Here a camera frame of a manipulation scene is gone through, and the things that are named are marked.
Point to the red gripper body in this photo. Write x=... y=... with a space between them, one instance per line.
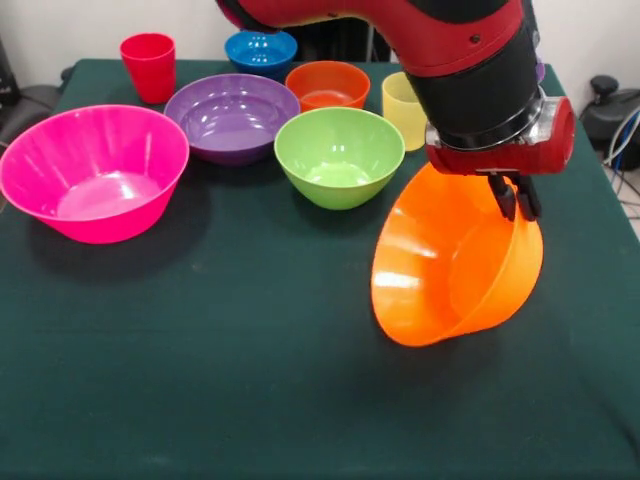
x=500 y=160

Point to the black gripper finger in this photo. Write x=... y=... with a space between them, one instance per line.
x=530 y=200
x=505 y=200

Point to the large orange plastic bowl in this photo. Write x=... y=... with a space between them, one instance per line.
x=425 y=260

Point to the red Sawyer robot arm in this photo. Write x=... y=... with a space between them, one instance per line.
x=450 y=40

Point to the purple plastic bowl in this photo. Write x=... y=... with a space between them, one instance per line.
x=230 y=125
x=540 y=71

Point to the yellow plastic cup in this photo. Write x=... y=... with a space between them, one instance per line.
x=400 y=115

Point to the green plastic bowl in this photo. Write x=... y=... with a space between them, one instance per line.
x=340 y=165

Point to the small red-orange plastic bowl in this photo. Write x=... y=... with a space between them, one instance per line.
x=325 y=82

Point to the small blue plastic bowl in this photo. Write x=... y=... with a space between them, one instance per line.
x=260 y=57

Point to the dark green table cloth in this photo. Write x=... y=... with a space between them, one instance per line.
x=200 y=350

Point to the red plastic cup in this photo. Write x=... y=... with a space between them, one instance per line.
x=147 y=70

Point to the large pink plastic bowl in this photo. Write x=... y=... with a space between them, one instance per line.
x=100 y=200

